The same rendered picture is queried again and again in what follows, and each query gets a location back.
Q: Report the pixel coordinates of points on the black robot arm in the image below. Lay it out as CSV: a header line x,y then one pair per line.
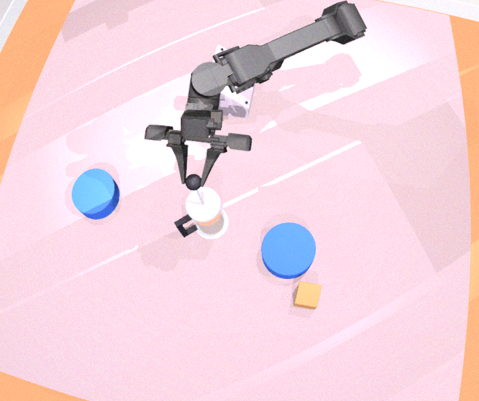
x,y
250,64

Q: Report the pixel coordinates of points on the glass french press with black handle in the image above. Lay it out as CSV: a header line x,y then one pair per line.
x,y
204,208

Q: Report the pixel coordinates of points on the orange square block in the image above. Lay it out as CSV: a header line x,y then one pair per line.
x,y
307,295

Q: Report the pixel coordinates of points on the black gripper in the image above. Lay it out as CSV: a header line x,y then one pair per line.
x,y
219,143

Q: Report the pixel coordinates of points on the light blue cylinder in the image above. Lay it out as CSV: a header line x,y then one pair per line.
x,y
95,194
288,250

